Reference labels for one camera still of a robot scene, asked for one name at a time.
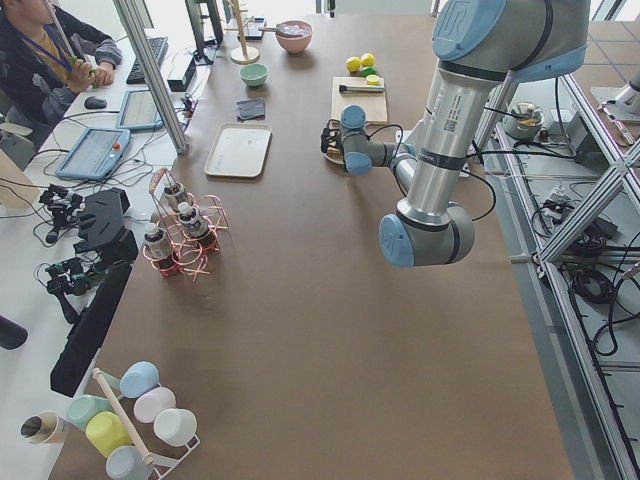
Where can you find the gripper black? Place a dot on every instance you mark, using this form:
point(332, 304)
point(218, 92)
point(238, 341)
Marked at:
point(332, 143)

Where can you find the plain toast slice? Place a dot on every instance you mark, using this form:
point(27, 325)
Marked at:
point(331, 145)

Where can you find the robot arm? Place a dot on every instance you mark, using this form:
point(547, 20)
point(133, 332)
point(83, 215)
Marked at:
point(478, 45)

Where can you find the beige serving tray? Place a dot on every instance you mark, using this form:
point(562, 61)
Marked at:
point(239, 150)

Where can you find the white round plate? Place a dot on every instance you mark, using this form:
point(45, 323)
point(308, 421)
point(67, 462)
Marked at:
point(334, 156)

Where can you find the wooden cutting board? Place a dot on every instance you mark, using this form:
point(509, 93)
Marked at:
point(374, 104)

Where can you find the halved lemon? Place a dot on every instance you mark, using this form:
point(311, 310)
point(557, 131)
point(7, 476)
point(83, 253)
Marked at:
point(373, 80)

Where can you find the green lime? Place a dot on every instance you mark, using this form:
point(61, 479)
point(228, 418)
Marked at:
point(369, 70)

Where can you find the yellow lemon left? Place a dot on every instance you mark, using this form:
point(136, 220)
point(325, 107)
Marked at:
point(353, 64)

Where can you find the yellow lemon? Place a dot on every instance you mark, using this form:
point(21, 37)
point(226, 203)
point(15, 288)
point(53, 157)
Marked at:
point(353, 64)
point(367, 59)

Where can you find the grey folded cloth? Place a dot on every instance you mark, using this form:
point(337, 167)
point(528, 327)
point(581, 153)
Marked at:
point(250, 109)

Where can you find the yellow lemon right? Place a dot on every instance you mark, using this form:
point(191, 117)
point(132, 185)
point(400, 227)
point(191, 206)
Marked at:
point(367, 59)

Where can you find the green ceramic bowl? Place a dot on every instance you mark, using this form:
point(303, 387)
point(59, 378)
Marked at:
point(254, 75)

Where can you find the pink bowl with ice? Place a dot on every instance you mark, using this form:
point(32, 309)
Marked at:
point(297, 44)

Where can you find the wooden cup stand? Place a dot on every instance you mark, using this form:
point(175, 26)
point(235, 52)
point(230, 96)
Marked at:
point(244, 54)

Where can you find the sauce bottle middle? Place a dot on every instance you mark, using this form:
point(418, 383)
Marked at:
point(190, 219)

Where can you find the sauce bottle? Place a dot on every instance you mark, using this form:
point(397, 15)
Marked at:
point(174, 194)
point(155, 240)
point(190, 219)

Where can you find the sauce bottle back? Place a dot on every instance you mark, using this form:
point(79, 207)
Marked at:
point(174, 194)

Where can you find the blue teach pendant far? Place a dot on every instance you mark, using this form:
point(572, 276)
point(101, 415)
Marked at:
point(138, 112)

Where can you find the blue teach pendant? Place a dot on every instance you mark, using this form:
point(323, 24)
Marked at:
point(95, 154)
point(138, 112)

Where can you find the sauce bottle front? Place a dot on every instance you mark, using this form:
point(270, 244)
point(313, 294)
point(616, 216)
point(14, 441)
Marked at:
point(155, 240)

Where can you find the blue teach pendant near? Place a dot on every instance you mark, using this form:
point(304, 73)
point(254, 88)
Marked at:
point(95, 154)

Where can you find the black computer mouse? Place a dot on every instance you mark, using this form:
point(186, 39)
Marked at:
point(94, 103)

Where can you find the black bar stand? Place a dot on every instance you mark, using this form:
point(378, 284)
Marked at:
point(89, 298)

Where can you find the seated person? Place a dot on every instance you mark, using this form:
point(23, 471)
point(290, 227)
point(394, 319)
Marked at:
point(49, 57)

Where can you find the pink mug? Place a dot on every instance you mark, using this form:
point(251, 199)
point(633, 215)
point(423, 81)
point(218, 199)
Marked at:
point(149, 405)

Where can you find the white mug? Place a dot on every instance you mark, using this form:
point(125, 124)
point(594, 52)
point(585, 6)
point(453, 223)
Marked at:
point(175, 426)

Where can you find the mint green mug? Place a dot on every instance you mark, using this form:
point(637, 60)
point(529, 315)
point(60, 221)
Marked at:
point(84, 408)

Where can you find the yellow mug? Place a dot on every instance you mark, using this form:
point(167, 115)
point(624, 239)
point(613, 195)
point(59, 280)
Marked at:
point(106, 432)

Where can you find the light blue bottom mug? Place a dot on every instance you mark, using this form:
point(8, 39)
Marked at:
point(125, 463)

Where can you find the metal tin can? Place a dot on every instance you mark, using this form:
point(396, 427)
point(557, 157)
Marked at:
point(45, 428)

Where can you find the black handled knife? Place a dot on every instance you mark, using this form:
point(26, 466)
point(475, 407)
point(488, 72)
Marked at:
point(361, 89)

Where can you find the copper wire bottle rack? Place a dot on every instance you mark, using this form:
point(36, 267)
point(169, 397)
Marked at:
point(185, 255)

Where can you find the aluminium frame post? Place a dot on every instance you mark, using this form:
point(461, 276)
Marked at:
point(131, 20)

